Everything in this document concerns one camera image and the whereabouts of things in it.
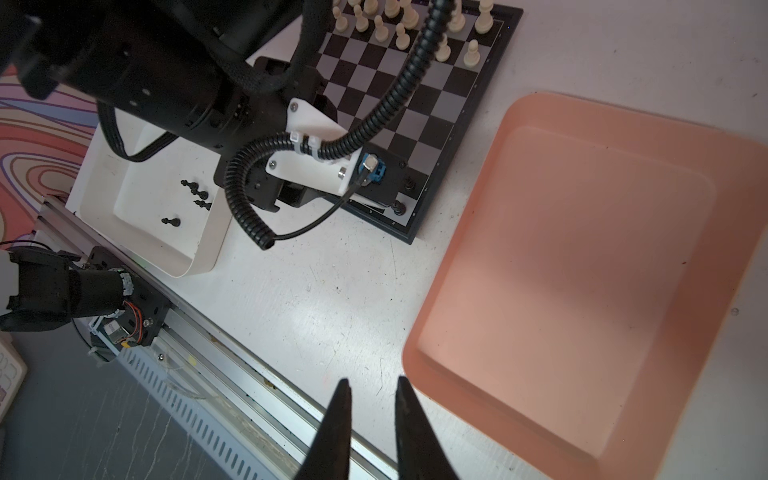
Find black chess pieces in tray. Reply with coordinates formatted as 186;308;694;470
160;179;213;228

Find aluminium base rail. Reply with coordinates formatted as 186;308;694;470
35;194;403;480

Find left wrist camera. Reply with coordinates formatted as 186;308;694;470
262;98;406;209

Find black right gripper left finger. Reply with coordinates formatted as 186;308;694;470
294;379;352;480

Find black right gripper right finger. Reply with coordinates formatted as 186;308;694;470
395;376;458;480

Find white plastic tray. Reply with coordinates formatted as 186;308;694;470
66;130;231;278

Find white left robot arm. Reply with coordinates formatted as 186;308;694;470
1;1;333;166

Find pink plastic tray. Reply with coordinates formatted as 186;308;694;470
403;93;767;479

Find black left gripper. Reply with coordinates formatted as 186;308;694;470
214;56;338;212

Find black and grey chessboard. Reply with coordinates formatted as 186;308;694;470
312;1;524;243

